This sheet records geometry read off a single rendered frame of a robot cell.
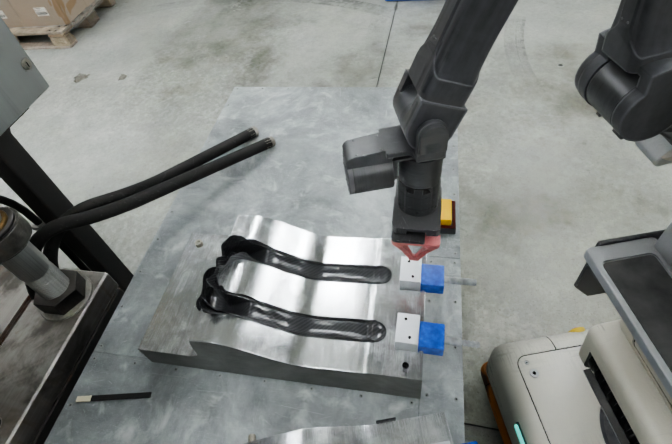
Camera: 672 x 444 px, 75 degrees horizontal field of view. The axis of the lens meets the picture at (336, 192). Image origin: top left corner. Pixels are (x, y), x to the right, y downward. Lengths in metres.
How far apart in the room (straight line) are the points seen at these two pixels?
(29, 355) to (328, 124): 0.87
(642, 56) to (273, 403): 0.73
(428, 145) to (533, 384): 1.03
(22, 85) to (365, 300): 0.86
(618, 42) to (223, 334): 0.67
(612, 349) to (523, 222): 1.22
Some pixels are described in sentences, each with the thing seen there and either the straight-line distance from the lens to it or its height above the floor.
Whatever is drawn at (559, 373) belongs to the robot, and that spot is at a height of 0.28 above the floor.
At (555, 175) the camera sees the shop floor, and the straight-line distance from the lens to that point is 2.31.
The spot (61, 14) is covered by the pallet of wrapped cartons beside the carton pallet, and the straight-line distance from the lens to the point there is 4.27.
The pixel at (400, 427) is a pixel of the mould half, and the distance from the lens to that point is 0.75.
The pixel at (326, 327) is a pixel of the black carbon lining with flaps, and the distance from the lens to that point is 0.79.
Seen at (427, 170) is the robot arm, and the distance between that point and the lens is 0.55.
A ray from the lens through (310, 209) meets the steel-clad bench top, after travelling 1.04.
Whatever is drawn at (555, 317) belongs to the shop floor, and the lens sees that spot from 1.86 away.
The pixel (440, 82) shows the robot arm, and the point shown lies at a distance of 0.48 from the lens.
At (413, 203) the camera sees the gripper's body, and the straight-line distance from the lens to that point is 0.60.
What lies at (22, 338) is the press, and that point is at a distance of 1.16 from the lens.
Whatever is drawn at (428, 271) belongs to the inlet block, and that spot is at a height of 0.90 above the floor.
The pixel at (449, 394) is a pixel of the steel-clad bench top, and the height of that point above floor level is 0.80.
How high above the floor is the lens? 1.59
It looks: 47 degrees down
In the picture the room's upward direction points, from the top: 10 degrees counter-clockwise
